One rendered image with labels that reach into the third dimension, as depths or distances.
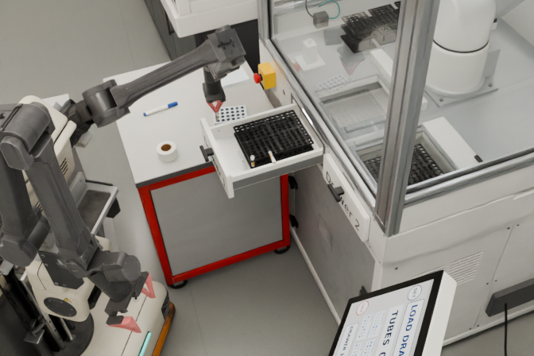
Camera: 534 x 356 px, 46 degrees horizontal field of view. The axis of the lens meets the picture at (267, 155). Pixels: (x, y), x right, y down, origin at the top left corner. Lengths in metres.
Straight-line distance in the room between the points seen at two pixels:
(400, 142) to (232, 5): 1.41
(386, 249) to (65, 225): 0.90
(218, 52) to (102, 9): 2.98
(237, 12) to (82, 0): 2.15
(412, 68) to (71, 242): 0.81
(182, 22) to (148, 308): 1.16
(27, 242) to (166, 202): 0.95
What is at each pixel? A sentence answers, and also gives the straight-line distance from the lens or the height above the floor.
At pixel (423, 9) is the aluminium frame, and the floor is 1.67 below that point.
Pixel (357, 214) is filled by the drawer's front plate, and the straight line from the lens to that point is 1.88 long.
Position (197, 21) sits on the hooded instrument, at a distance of 2.72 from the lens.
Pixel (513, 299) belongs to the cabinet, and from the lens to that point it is 2.56.
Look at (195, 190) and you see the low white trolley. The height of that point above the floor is 0.62.
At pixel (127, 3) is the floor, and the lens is 4.60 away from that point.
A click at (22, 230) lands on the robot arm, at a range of 1.44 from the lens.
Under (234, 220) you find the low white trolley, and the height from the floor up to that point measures 0.37.
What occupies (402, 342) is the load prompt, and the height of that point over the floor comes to 1.15.
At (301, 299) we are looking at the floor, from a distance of 2.76.
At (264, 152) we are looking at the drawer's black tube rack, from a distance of 2.04.
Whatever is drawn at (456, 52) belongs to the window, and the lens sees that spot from 1.43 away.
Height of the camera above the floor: 2.36
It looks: 46 degrees down
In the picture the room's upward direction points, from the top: 3 degrees counter-clockwise
